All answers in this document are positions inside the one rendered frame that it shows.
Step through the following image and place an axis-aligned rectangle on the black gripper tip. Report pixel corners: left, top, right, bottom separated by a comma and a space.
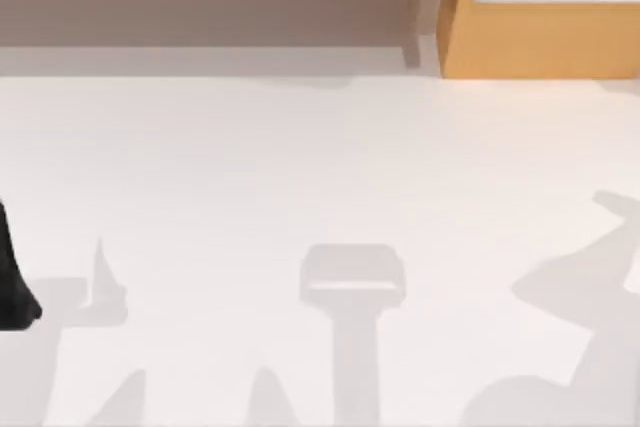
0, 201, 43, 333

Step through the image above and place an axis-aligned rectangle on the open wooden shelf unit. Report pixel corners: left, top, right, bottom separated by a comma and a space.
0, 0, 451, 79

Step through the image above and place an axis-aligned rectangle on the wooden cupboard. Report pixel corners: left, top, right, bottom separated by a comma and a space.
435, 0, 640, 81

